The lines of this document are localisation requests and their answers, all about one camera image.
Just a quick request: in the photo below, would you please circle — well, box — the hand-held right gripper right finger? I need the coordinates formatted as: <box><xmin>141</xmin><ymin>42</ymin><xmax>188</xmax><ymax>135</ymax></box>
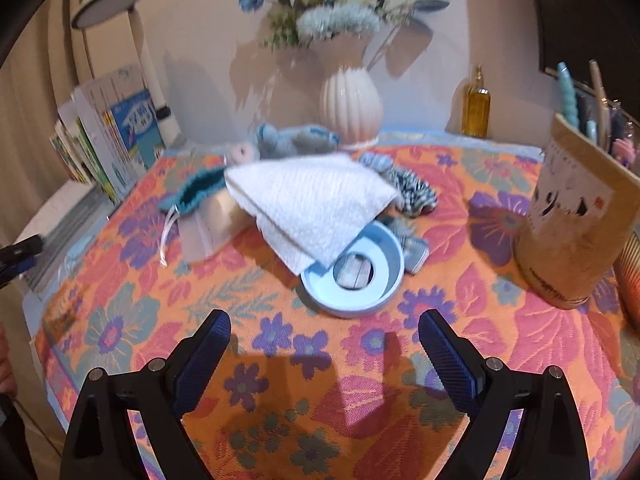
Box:
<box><xmin>417</xmin><ymin>309</ymin><xmax>591</xmax><ymax>480</ymax></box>

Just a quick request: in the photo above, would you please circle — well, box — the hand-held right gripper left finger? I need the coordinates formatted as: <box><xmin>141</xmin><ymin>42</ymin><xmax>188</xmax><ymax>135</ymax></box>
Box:
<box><xmin>60</xmin><ymin>309</ymin><xmax>232</xmax><ymax>480</ymax></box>

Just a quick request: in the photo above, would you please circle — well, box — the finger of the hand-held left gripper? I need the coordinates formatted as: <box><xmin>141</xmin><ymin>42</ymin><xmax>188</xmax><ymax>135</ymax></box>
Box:
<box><xmin>0</xmin><ymin>234</ymin><xmax>45</xmax><ymax>288</ymax></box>

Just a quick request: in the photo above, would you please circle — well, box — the light blue round container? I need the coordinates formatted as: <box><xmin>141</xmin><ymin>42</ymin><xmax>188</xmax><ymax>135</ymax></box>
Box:
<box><xmin>300</xmin><ymin>220</ymin><xmax>406</xmax><ymax>319</ymax></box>

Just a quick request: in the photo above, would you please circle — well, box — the teal knitted pouch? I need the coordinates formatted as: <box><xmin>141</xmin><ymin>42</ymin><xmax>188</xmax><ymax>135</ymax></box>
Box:
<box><xmin>157</xmin><ymin>167</ymin><xmax>230</xmax><ymax>267</ymax></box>

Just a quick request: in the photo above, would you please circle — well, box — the white textured towel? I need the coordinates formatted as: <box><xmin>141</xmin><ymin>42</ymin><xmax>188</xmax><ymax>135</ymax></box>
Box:
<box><xmin>224</xmin><ymin>152</ymin><xmax>403</xmax><ymax>273</ymax></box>

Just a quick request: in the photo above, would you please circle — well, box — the blue plaid fabric bow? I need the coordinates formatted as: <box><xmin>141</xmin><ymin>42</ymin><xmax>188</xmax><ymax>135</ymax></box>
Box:
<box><xmin>382</xmin><ymin>215</ymin><xmax>428</xmax><ymax>275</ymax></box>

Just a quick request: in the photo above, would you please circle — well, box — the floral orange tablecloth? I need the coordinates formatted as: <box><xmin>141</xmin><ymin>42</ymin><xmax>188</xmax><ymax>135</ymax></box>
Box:
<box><xmin>30</xmin><ymin>132</ymin><xmax>640</xmax><ymax>480</ymax></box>

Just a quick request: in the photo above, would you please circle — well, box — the cotton swab packet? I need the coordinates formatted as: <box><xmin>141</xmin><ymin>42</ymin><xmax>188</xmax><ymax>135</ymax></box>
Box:
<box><xmin>180</xmin><ymin>195</ymin><xmax>251</xmax><ymax>261</ymax></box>

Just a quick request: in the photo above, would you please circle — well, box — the brown cardboard pen holder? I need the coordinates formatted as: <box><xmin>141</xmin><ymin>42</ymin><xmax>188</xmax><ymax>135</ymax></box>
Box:
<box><xmin>515</xmin><ymin>114</ymin><xmax>640</xmax><ymax>310</ymax></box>

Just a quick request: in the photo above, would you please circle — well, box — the row of books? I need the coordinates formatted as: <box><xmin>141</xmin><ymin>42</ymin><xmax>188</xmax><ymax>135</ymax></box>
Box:
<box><xmin>49</xmin><ymin>65</ymin><xmax>168</xmax><ymax>206</ymax></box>

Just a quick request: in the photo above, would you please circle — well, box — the blue plaid scrunchie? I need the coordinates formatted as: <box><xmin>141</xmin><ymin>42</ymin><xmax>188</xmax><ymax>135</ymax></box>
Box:
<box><xmin>380</xmin><ymin>167</ymin><xmax>438</xmax><ymax>218</ymax></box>

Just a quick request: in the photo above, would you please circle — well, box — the blue plush rabbit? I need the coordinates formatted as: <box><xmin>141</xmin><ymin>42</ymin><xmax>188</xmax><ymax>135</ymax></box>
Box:
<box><xmin>212</xmin><ymin>122</ymin><xmax>341</xmax><ymax>166</ymax></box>

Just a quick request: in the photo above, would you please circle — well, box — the amber perfume bottle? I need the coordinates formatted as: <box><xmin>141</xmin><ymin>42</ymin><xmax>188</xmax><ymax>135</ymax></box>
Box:
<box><xmin>461</xmin><ymin>65</ymin><xmax>492</xmax><ymax>138</ymax></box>

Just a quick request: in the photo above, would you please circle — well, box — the white desk lamp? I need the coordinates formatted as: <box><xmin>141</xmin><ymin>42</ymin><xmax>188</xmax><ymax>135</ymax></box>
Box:
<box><xmin>70</xmin><ymin>0</ymin><xmax>182</xmax><ymax>148</ymax></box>

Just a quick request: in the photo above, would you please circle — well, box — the white ribbed vase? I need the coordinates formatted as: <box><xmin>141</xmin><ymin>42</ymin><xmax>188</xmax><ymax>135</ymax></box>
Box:
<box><xmin>319</xmin><ymin>66</ymin><xmax>385</xmax><ymax>146</ymax></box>

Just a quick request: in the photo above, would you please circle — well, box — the pink fluffy pen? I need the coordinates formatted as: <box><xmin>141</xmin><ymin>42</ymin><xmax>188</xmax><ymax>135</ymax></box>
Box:
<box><xmin>612</xmin><ymin>137</ymin><xmax>636</xmax><ymax>163</ymax></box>

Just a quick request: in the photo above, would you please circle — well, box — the blue and white flower bouquet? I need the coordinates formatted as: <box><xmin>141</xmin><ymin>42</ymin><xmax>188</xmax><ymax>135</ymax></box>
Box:
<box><xmin>239</xmin><ymin>0</ymin><xmax>451</xmax><ymax>51</ymax></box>

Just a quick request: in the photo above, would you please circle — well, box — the dark monitor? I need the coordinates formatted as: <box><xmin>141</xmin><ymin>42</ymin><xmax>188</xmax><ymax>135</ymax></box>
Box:
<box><xmin>525</xmin><ymin>0</ymin><xmax>640</xmax><ymax>91</ymax></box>

